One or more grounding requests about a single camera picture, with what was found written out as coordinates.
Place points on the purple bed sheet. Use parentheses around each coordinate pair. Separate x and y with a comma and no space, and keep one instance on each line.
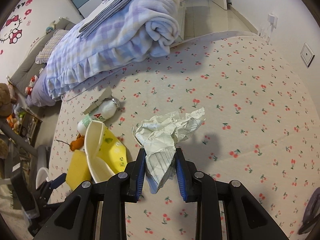
(39,96)

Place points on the white wall switch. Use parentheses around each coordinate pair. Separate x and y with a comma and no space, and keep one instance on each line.
(307,55)

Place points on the flat printed snack wrapper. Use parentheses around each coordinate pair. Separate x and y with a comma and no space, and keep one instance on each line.
(105,95)

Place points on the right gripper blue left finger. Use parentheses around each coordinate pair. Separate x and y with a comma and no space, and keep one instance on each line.
(136,172)

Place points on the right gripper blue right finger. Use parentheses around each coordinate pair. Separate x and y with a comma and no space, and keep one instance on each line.
(185,176)

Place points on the white wall plug charger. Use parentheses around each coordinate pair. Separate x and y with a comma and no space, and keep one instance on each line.
(272,19)

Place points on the hello kitty plush toy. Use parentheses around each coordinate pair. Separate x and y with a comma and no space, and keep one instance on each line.
(29,88)

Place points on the grey headboard cushion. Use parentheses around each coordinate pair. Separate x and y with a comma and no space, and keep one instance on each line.
(28,68)

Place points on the white plastic trash basin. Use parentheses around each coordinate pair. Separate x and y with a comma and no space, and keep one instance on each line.
(42,176)

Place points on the yellow green sponge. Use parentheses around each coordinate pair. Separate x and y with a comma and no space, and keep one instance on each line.
(78,170)

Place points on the hello kitty wall sticker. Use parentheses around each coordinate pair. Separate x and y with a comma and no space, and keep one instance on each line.
(11,31)

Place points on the folded striped sheet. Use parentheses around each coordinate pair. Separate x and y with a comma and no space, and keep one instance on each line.
(103,11)

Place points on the orange peel with stem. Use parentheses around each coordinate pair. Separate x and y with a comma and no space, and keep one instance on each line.
(75,144)

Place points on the blue plaid ruffled blanket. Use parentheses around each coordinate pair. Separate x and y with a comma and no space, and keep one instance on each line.
(141,29)

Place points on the white AD milk bottle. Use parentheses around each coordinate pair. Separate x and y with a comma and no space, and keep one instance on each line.
(105,111)

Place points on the grey slipper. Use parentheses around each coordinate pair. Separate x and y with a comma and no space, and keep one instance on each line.
(311,213)

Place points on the cherry print mattress cover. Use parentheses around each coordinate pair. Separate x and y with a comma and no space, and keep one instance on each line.
(261,126)

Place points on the wooden toy shelf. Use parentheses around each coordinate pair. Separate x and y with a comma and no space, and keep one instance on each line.
(25,124)

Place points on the brown fluffy garment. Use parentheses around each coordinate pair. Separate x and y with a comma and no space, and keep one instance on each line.
(5,101)

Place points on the plaid pillow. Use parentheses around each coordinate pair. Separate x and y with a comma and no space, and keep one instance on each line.
(44,55)

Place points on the white paper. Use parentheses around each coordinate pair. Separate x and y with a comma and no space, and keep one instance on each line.
(159,137)

